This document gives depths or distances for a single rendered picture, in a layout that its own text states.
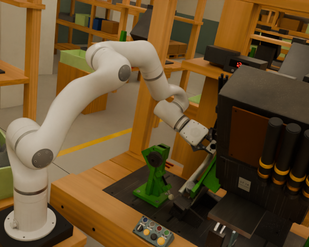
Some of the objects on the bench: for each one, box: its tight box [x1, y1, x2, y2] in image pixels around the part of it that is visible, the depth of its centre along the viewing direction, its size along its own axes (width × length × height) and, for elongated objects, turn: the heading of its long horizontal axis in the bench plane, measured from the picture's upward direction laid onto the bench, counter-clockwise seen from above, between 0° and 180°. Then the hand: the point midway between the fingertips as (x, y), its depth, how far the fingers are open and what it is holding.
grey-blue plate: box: [227, 231, 239, 247], centre depth 129 cm, size 10×2×14 cm, turn 122°
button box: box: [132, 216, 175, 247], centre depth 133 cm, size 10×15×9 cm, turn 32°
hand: (211, 147), depth 145 cm, fingers closed on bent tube, 3 cm apart
